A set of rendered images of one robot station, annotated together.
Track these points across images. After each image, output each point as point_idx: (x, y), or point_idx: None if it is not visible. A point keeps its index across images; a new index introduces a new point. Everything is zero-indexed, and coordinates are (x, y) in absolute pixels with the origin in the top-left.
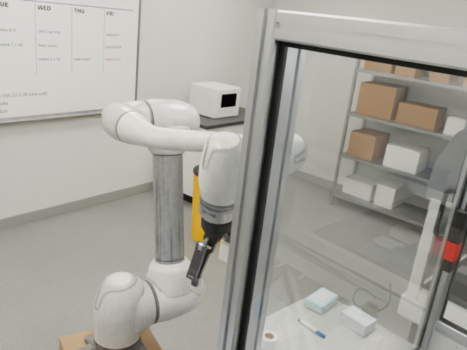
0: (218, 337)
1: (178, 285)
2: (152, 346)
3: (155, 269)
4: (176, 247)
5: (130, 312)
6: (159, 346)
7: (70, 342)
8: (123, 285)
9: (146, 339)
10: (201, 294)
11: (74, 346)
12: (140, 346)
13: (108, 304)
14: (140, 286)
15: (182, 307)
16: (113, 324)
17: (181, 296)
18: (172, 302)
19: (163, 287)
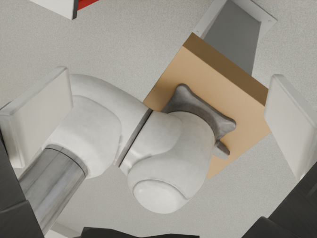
0: None
1: (95, 122)
2: (162, 90)
3: (100, 169)
4: (49, 174)
5: (183, 150)
6: (158, 82)
7: (209, 167)
8: (167, 191)
9: (157, 101)
10: (70, 80)
11: (213, 161)
12: (179, 103)
13: (197, 184)
14: (145, 169)
15: (111, 92)
16: (204, 155)
17: (102, 106)
18: (119, 109)
19: (114, 138)
